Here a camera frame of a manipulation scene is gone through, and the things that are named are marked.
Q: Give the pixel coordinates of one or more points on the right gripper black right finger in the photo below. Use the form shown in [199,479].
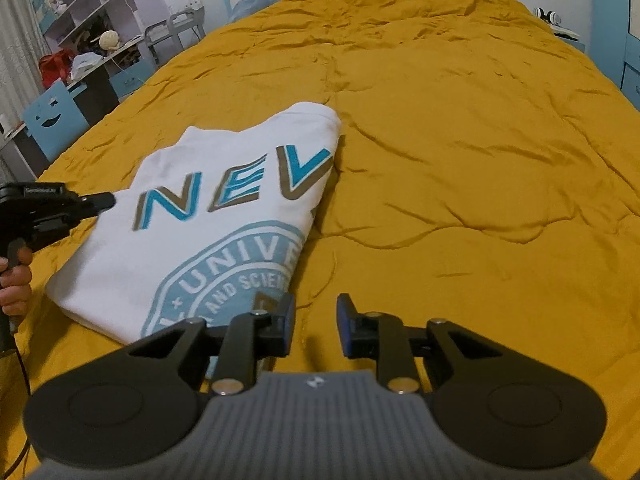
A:
[443,346]

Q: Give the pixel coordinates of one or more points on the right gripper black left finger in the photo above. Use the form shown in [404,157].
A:
[200,353]

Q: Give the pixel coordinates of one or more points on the white Nevada sweatshirt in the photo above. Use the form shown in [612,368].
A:
[210,227]

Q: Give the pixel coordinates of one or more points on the person left hand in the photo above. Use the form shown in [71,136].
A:
[16,292]

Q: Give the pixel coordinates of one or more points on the blue smiley desk chair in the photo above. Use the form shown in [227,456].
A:
[55,121]

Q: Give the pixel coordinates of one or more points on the red bag on desk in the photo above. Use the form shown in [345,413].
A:
[56,66]

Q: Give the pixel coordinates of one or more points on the white curtain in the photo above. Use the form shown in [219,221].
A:
[22,46]

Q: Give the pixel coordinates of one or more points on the mustard yellow bed quilt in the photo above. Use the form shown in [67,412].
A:
[487,173]

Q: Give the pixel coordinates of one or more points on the grey metal cart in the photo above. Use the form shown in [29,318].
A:
[172,28]

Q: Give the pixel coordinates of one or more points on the blue pillow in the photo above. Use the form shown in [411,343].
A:
[245,8]

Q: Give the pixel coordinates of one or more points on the blue wardrobe with mirror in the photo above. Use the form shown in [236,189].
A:
[614,44]

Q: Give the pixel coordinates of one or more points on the wall shelf unit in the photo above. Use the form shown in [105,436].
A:
[76,25]

